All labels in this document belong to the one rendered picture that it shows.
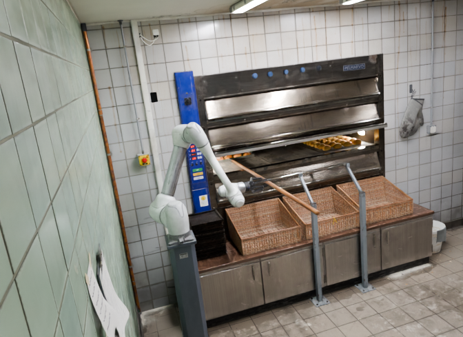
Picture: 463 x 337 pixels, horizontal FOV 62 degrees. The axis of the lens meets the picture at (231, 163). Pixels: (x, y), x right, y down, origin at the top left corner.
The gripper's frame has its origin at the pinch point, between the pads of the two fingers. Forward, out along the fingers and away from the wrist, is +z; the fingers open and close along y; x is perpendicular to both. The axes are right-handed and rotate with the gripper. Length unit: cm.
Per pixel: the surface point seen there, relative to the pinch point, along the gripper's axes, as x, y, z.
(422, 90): -51, -48, 203
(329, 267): 2, 91, 52
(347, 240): 2, 69, 72
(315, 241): 8, 59, 37
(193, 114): -50, -58, -43
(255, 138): -51, -28, 12
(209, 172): -53, -2, -35
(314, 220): 8, 40, 37
